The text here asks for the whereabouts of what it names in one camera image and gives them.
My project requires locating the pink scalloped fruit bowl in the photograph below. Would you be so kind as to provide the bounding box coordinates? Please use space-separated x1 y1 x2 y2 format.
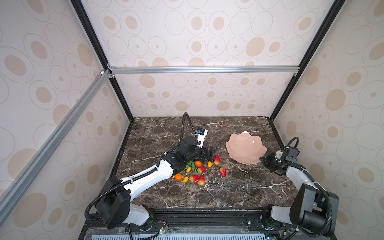
226 131 267 165

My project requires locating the green fake grape bunch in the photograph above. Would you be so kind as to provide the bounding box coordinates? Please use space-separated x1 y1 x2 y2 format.
186 161 195 168

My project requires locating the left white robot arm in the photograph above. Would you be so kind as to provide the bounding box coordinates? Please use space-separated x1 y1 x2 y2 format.
84 127 216 231

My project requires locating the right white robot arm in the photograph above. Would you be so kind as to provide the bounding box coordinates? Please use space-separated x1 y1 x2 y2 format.
260 137 339 238

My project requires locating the fake strawberry centre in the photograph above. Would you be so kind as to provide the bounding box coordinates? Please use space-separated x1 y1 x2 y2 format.
197 167 207 175

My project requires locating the fake orange front middle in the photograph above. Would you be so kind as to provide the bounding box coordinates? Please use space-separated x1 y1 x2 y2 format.
175 174 183 181

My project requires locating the fake strawberry front left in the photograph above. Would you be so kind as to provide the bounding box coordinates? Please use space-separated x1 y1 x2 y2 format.
188 175 200 183

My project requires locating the fake strawberry by grapes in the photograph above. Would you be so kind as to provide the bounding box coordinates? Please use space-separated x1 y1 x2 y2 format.
214 156 221 166

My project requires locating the fake peach strawberry front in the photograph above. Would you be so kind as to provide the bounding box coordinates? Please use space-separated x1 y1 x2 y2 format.
198 176 206 186

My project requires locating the fake strawberry far right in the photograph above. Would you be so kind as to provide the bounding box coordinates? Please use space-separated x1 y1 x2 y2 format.
220 168 227 178

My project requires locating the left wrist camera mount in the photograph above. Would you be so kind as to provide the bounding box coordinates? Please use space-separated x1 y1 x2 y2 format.
196 127 208 149

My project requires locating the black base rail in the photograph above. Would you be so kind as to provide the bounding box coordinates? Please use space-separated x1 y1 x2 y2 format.
78 209 337 240

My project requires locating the horizontal aluminium frame bar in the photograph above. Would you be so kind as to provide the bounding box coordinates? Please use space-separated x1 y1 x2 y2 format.
111 66 300 74

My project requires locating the slanted aluminium frame bar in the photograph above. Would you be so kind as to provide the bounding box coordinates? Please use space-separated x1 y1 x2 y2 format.
1 70 112 225

